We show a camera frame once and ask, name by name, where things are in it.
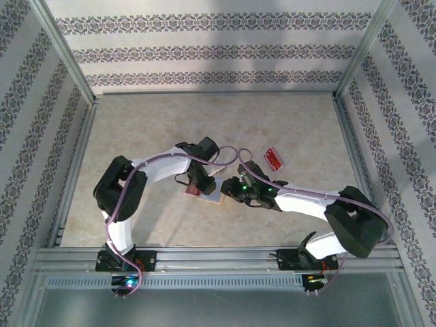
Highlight wooden board with clear cover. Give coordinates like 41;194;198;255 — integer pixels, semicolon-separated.
181;176;228;206

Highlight clear acrylic card box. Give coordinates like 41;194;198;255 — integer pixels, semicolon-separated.
262;145;288;174

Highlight red credit card stack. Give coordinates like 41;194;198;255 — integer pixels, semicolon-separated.
264;146;285;171

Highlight grey metal bottom panel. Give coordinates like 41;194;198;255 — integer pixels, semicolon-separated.
35;272;423;327

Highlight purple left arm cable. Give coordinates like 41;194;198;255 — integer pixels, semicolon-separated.
104;145;239;298

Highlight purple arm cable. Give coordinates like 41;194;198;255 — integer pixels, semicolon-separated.
104;145;239;298
238;148;394;296

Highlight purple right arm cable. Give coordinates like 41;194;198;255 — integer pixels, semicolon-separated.
238;148;394;296

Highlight aluminium front rail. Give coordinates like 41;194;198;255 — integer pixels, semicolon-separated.
33;247;403;273

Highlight aluminium rail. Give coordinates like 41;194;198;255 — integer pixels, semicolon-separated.
332;95;396;246
47;98;98;248
33;247;403;273
102;90;337;96

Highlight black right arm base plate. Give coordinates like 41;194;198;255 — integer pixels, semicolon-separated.
277;248;339;272

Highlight aluminium back rail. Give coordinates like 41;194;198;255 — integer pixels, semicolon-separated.
102;90;337;96

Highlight slotted grey cable duct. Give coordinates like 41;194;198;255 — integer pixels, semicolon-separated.
44;274;304;290

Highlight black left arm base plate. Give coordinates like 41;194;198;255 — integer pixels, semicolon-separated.
95;249;157;273

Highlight aluminium right side rail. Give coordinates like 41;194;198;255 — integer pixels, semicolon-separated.
332;95;396;246

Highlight aluminium left side rail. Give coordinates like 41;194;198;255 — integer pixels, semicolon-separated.
47;98;98;248

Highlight aluminium left corner post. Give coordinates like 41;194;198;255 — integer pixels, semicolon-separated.
29;0;98;106

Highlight aluminium corner post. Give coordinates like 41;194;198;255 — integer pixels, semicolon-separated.
335;0;398;99
29;0;98;106

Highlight aluminium right corner post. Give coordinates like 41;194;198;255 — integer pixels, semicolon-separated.
335;0;398;99

